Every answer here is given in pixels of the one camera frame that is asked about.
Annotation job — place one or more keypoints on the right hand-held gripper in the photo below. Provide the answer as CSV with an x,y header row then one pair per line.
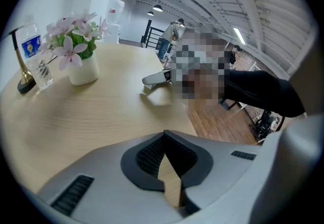
x,y
200,58

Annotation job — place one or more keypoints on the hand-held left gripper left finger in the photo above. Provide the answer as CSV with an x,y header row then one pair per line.
x,y
106,172

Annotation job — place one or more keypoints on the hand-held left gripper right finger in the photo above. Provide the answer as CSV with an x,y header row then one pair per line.
x,y
222,167

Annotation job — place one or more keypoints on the small white plastic block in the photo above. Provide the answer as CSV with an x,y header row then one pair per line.
x,y
152,86

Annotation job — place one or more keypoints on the person's right forearm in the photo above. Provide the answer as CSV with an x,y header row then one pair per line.
x,y
265,91

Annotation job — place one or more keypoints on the white side table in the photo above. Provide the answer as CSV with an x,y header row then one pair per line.
x,y
170,51

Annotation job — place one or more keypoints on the black metal railing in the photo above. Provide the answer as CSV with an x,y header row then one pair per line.
x,y
149,33

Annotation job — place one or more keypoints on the black equipment pile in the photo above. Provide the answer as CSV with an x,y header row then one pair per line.
x,y
265,124

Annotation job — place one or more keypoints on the white water dispenser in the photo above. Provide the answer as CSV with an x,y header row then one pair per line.
x,y
112,33

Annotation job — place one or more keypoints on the pink flowers in white pot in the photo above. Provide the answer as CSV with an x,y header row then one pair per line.
x,y
83,71

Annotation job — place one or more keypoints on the long ceiling light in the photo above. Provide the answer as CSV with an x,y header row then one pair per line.
x,y
239,36

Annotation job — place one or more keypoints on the white shade table lamp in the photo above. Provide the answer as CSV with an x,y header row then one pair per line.
x,y
24,76

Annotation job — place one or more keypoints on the clear plastic water bottle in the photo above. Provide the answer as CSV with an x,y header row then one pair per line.
x,y
33,48

